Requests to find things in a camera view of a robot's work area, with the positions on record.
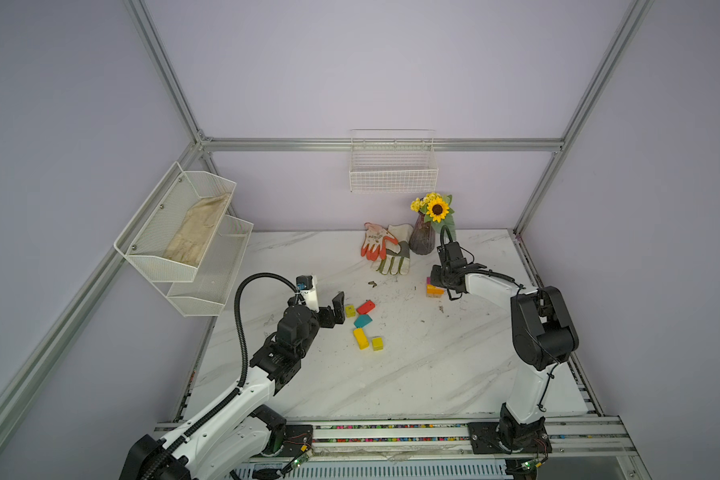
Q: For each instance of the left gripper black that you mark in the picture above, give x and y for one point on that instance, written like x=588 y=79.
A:
x=329 y=320

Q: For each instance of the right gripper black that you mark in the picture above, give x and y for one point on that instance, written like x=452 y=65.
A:
x=434 y=275

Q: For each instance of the orange supermarket block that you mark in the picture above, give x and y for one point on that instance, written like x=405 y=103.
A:
x=434 y=292

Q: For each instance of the red block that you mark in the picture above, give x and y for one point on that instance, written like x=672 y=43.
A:
x=366 y=307

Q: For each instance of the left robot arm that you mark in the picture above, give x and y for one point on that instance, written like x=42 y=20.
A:
x=239 y=424

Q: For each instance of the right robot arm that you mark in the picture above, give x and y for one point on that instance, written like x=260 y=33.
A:
x=542 y=334

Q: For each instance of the teal block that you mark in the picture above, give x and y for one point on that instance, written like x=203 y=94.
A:
x=362 y=321

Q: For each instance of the yellow long block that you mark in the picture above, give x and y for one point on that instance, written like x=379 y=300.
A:
x=361 y=338

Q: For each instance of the dark ribbed glass vase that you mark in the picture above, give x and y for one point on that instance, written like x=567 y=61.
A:
x=423 y=238

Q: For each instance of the green white work glove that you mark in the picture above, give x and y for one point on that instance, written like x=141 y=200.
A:
x=397 y=261

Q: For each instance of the yellow small cube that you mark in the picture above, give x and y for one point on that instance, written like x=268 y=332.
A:
x=377 y=343

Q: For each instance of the yellow sunflower bouquet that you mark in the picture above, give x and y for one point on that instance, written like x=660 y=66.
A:
x=435 y=212

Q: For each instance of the orange white work glove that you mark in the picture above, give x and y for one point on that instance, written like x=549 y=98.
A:
x=378 y=242

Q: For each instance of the beige cloth in shelf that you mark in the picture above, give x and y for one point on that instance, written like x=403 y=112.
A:
x=196 y=230

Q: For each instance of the white two-tier mesh shelf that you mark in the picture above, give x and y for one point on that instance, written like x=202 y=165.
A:
x=201 y=291

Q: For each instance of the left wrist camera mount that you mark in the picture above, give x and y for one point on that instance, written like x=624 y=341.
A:
x=306 y=285

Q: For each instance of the white wire wall basket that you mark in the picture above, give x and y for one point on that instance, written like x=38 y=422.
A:
x=392 y=161

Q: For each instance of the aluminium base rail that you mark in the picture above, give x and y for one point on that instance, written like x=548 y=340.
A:
x=586 y=447

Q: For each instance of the aluminium cage frame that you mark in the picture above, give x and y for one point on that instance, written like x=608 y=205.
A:
x=22 y=392

